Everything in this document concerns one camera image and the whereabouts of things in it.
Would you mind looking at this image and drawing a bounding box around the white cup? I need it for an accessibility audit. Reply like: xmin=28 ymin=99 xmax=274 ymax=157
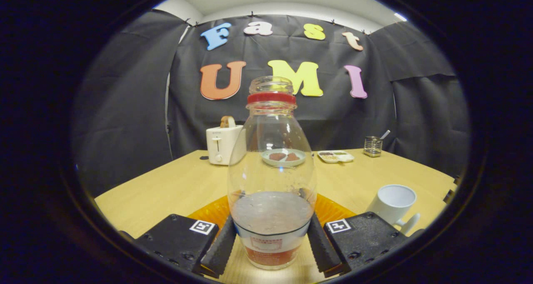
xmin=366 ymin=184 xmax=421 ymax=235

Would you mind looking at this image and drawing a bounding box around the white toaster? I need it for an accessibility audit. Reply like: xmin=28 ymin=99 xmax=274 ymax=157
xmin=206 ymin=125 xmax=246 ymax=166

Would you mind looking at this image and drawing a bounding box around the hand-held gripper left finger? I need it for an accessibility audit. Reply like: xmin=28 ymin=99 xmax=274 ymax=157
xmin=119 ymin=194 xmax=239 ymax=278

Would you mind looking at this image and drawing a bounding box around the wooden table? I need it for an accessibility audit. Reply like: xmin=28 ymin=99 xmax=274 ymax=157
xmin=95 ymin=149 xmax=458 ymax=284

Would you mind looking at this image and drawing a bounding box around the white compartment tray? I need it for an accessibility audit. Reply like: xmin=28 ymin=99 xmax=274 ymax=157
xmin=317 ymin=150 xmax=355 ymax=164

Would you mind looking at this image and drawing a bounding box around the clear plastic juice bottle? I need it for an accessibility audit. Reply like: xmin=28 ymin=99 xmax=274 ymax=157
xmin=227 ymin=76 xmax=318 ymax=271

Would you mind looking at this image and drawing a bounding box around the pale green plate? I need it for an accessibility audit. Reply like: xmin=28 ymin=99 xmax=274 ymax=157
xmin=262 ymin=148 xmax=306 ymax=167

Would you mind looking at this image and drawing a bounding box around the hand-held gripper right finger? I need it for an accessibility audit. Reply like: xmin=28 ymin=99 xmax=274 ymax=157
xmin=306 ymin=194 xmax=425 ymax=277

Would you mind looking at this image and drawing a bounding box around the wire mesh holder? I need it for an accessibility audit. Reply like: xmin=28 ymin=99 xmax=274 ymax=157
xmin=364 ymin=136 xmax=383 ymax=157

